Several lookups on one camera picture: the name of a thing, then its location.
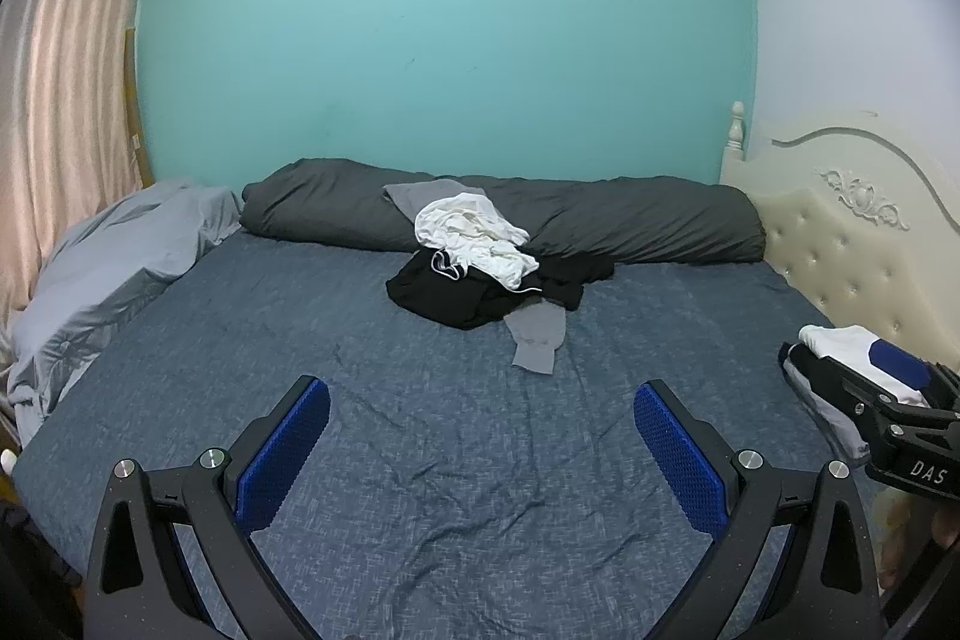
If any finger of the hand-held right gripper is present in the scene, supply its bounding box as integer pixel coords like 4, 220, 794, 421
814, 361, 938, 453
866, 340, 960, 412

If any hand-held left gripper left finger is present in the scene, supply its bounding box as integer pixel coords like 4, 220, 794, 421
82, 375, 331, 640

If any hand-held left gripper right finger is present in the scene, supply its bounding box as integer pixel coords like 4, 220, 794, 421
634, 380, 890, 640

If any white polo shirt black trim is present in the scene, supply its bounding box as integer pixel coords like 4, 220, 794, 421
415, 194, 541, 292

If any person's right hand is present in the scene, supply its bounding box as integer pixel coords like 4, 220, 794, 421
877, 486, 960, 588

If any folded black and white garment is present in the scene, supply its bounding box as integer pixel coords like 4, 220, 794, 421
778, 342, 927, 468

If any cream tufted headboard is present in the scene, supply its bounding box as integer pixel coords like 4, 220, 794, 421
720, 101, 960, 371

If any light grey garment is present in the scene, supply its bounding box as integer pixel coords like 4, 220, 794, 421
504, 301, 567, 375

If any dark grey rolled duvet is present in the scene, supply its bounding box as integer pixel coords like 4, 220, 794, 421
240, 158, 766, 266

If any light grey blanket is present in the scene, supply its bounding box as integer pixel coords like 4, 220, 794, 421
6, 179, 242, 446

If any wooden board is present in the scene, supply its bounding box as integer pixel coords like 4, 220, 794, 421
124, 29, 145, 191

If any pink curtain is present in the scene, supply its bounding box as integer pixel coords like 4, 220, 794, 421
0, 0, 177, 341

